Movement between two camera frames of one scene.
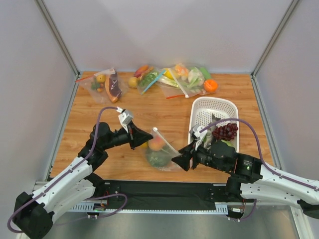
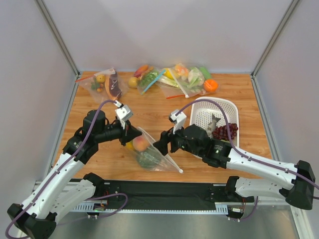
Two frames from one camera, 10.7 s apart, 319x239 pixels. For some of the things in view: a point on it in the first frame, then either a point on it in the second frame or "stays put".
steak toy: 112,86 stays put
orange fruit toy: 211,85 stays put
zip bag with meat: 105,86 stays put
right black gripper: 190,158 to 171,140
